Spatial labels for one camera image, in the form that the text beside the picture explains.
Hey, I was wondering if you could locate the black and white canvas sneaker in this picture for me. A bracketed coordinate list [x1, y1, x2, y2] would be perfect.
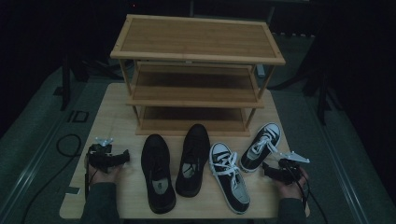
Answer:
[238, 121, 282, 174]
[208, 142, 251, 216]

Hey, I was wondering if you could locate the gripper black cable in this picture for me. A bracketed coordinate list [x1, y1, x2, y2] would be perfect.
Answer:
[284, 160, 329, 224]
[83, 148, 94, 202]

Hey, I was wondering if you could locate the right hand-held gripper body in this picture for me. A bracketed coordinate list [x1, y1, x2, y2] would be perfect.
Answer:
[278, 150, 311, 185]

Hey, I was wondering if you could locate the black floor cable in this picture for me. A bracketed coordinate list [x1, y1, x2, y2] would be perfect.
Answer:
[21, 133, 82, 224]

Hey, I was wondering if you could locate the black metal stand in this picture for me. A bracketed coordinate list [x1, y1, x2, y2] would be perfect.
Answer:
[60, 54, 73, 111]

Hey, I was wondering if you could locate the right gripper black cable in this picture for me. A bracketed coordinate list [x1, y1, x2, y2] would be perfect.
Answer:
[284, 160, 329, 224]

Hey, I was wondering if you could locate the wooden three-tier shoe rack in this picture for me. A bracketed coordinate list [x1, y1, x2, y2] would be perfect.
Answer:
[109, 13, 287, 138]

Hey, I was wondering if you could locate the person's right hand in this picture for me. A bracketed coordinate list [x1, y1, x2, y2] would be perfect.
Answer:
[274, 167, 310, 201]

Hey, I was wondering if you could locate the person's left hand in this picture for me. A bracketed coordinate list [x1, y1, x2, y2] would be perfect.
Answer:
[88, 163, 124, 187]

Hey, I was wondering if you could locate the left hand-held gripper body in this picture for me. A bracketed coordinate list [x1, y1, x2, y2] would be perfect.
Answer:
[88, 136, 117, 174]

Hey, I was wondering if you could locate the black leather shoe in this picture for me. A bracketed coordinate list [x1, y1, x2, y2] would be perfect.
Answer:
[175, 123, 211, 198]
[140, 133, 177, 215]

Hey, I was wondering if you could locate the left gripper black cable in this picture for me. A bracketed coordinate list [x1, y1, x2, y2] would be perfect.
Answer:
[83, 148, 94, 202]

